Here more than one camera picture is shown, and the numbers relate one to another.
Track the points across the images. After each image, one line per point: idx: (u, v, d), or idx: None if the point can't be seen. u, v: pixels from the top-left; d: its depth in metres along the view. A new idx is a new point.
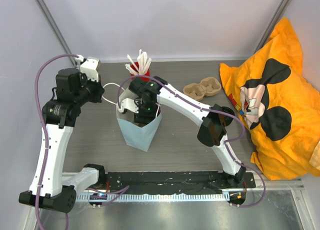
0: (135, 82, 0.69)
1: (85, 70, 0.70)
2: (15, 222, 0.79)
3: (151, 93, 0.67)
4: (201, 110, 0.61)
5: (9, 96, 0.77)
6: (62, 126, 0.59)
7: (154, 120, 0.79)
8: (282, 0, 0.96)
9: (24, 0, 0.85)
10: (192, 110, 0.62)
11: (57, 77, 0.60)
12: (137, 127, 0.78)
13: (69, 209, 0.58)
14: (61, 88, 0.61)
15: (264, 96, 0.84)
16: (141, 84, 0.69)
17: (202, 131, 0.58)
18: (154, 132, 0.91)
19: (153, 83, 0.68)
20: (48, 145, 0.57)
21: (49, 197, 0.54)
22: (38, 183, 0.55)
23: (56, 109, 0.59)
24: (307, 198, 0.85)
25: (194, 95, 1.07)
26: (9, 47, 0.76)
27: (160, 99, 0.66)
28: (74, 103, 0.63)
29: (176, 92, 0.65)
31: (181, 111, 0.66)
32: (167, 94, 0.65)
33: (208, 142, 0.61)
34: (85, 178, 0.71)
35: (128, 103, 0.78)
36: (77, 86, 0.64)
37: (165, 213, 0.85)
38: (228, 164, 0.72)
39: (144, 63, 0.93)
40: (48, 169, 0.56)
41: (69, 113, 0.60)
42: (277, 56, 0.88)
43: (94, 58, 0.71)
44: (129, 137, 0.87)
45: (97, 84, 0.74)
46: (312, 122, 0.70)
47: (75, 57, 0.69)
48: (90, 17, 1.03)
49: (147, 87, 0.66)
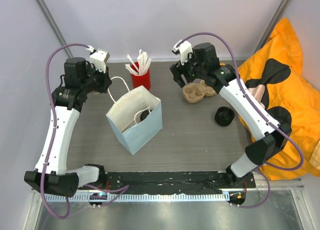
0: (208, 52, 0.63)
1: (94, 60, 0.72)
2: (15, 222, 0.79)
3: (216, 81, 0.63)
4: (267, 123, 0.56)
5: (10, 96, 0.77)
6: (70, 108, 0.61)
7: (133, 125, 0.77)
8: (282, 1, 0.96)
9: (23, 0, 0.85)
10: (256, 119, 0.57)
11: (65, 64, 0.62)
12: (119, 130, 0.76)
13: (71, 195, 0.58)
14: (69, 75, 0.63)
15: (264, 96, 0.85)
16: (211, 59, 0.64)
17: (258, 144, 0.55)
18: (142, 139, 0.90)
19: (225, 71, 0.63)
20: (56, 125, 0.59)
21: (54, 174, 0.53)
22: (44, 161, 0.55)
23: (64, 94, 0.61)
24: (307, 198, 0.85)
25: (194, 95, 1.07)
26: (9, 46, 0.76)
27: (225, 93, 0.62)
28: (81, 89, 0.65)
29: (247, 92, 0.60)
31: (242, 113, 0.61)
32: (236, 90, 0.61)
33: (251, 154, 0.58)
34: (87, 172, 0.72)
35: (187, 48, 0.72)
36: (83, 75, 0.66)
37: (165, 213, 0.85)
38: (244, 170, 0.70)
39: (144, 63, 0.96)
40: (55, 148, 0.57)
41: (77, 97, 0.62)
42: (277, 56, 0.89)
43: (103, 50, 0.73)
44: (119, 138, 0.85)
45: (104, 75, 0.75)
46: (312, 122, 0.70)
47: (86, 47, 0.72)
48: (90, 17, 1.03)
49: (218, 74, 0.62)
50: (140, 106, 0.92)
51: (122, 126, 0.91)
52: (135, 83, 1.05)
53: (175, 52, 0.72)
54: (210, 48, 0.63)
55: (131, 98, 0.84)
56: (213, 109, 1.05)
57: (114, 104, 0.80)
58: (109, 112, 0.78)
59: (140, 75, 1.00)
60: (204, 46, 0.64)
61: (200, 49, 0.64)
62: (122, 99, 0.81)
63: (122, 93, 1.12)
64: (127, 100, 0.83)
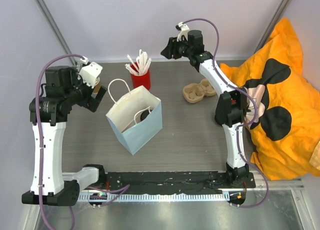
0: (197, 38, 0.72)
1: (85, 72, 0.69)
2: (15, 223, 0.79)
3: (196, 62, 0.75)
4: (227, 85, 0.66)
5: (10, 96, 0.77)
6: (54, 124, 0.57)
7: (134, 125, 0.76)
8: (282, 1, 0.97)
9: None
10: (219, 83, 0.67)
11: (46, 72, 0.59)
12: (119, 130, 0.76)
13: (74, 203, 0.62)
14: (51, 83, 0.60)
15: (264, 96, 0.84)
16: (197, 45, 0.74)
17: (219, 102, 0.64)
18: (142, 138, 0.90)
19: (204, 54, 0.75)
20: (43, 145, 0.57)
21: (52, 195, 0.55)
22: (38, 183, 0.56)
23: (44, 105, 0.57)
24: (307, 198, 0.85)
25: (194, 95, 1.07)
26: (9, 47, 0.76)
27: (201, 68, 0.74)
28: (64, 99, 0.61)
29: (216, 66, 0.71)
31: (212, 83, 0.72)
32: (208, 65, 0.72)
33: (220, 114, 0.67)
34: (86, 175, 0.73)
35: (185, 31, 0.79)
36: (67, 84, 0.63)
37: (165, 213, 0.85)
38: (232, 152, 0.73)
39: (143, 63, 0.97)
40: (47, 169, 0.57)
41: (59, 109, 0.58)
42: (277, 56, 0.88)
43: (98, 65, 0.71)
44: (119, 137, 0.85)
45: (91, 90, 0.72)
46: (313, 122, 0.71)
47: (81, 58, 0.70)
48: (90, 17, 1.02)
49: (198, 56, 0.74)
50: (140, 106, 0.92)
51: (121, 126, 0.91)
52: (135, 84, 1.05)
53: (177, 28, 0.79)
54: (199, 36, 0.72)
55: (131, 98, 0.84)
56: (213, 109, 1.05)
57: (114, 104, 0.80)
58: (109, 113, 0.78)
59: (140, 75, 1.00)
60: (196, 33, 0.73)
61: (192, 34, 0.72)
62: (123, 99, 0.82)
63: (122, 93, 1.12)
64: (127, 101, 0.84)
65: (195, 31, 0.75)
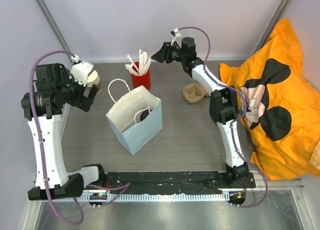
0: (190, 47, 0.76)
1: (76, 71, 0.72)
2: (15, 222, 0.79)
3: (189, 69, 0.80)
4: (218, 85, 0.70)
5: (10, 96, 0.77)
6: (50, 116, 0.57)
7: (134, 125, 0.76)
8: (281, 1, 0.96)
9: (24, 0, 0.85)
10: (210, 84, 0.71)
11: (37, 67, 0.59)
12: (119, 130, 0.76)
13: (80, 194, 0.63)
14: (42, 79, 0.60)
15: (264, 96, 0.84)
16: (190, 54, 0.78)
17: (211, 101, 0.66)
18: (142, 138, 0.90)
19: (195, 61, 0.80)
20: (42, 139, 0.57)
21: (59, 187, 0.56)
22: (43, 177, 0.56)
23: (37, 99, 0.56)
24: (307, 198, 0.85)
25: (194, 95, 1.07)
26: (9, 47, 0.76)
27: (193, 73, 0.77)
28: (57, 92, 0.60)
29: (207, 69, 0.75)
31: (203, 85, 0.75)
32: (199, 69, 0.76)
33: (213, 113, 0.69)
34: (87, 172, 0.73)
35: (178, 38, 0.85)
36: (59, 78, 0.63)
37: (165, 213, 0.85)
38: (229, 151, 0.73)
39: (143, 63, 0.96)
40: (50, 162, 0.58)
41: (53, 101, 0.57)
42: (277, 56, 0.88)
43: (89, 62, 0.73)
44: (119, 137, 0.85)
45: (83, 88, 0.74)
46: (313, 122, 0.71)
47: (72, 56, 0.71)
48: (90, 17, 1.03)
49: (190, 63, 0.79)
50: (140, 106, 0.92)
51: (121, 126, 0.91)
52: (135, 83, 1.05)
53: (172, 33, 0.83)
54: (192, 44, 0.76)
55: (131, 98, 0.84)
56: None
57: (114, 104, 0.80)
58: (109, 113, 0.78)
59: (140, 75, 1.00)
60: (189, 41, 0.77)
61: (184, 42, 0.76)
62: (122, 99, 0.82)
63: (122, 93, 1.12)
64: (127, 100, 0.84)
65: (188, 38, 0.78)
